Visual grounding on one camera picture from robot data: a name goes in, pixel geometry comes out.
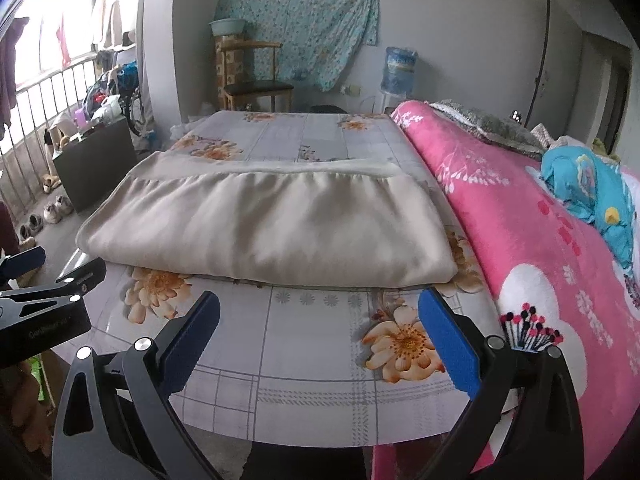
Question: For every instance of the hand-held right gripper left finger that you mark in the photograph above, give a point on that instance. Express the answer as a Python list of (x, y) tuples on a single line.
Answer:
[(192, 340)]

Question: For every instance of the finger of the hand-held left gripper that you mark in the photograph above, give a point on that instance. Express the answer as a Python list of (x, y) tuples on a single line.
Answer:
[(87, 271), (27, 261)]

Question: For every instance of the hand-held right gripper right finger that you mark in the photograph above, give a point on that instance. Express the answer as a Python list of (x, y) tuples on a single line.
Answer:
[(447, 345)]

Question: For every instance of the beige zip jacket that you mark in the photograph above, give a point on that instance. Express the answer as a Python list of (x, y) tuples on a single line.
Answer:
[(275, 220)]

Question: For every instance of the pile of colourful clothes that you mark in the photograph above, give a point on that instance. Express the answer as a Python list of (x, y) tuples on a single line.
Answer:
[(107, 92)]

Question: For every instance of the maroon cloth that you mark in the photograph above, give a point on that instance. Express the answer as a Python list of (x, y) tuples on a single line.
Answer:
[(6, 230)]

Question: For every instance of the green paper bag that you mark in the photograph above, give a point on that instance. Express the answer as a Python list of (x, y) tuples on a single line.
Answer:
[(36, 375)]

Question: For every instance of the row of shoes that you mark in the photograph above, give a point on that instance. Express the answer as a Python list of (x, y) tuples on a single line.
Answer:
[(55, 210)]

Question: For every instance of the brown paper bag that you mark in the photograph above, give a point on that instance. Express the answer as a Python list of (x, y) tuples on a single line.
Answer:
[(30, 410)]

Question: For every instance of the black cabinet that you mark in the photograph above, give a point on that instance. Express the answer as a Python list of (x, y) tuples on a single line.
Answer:
[(95, 170)]

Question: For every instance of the grey floral bed sheet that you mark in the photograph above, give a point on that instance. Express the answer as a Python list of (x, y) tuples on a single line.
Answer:
[(310, 360)]

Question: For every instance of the pink printed blanket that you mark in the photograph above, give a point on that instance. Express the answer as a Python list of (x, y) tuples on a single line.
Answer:
[(500, 220)]

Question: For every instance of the metal window railing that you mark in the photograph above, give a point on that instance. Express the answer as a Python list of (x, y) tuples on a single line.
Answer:
[(55, 76)]

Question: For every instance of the dark maroon hanging garment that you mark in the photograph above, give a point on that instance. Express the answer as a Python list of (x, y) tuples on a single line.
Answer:
[(10, 70)]

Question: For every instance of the blue printed quilt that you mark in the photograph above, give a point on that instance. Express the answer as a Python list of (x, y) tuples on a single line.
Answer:
[(575, 175)]

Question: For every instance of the red hanging garment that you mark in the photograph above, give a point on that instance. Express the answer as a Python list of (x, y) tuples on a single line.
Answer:
[(65, 45)]

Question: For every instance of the grey furry pillow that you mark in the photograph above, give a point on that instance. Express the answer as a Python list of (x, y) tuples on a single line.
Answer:
[(495, 127)]

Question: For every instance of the wooden stand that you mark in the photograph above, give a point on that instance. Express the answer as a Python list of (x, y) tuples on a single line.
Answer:
[(227, 75)]

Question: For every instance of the white water dispenser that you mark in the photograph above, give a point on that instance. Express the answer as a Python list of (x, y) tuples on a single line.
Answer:
[(387, 102)]

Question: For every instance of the wooden chair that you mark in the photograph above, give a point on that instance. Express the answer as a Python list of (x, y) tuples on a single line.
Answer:
[(257, 87)]

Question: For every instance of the white hanging garments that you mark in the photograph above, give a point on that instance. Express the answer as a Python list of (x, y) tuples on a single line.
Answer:
[(107, 20)]

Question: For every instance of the black stool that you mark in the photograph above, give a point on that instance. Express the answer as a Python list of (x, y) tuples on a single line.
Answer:
[(327, 109)]

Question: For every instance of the white power outlet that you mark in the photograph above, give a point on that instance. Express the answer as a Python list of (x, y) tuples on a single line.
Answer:
[(351, 90)]

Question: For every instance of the blue water bottle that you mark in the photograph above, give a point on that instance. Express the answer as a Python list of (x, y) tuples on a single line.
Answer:
[(400, 70)]

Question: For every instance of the teal plastic basin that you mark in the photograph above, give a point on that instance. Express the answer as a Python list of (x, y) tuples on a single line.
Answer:
[(227, 27)]

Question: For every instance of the dark thin pole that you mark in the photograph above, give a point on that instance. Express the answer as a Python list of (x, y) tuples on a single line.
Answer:
[(546, 35)]

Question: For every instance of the teal floral wall cloth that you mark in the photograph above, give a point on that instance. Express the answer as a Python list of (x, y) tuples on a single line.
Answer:
[(310, 20)]

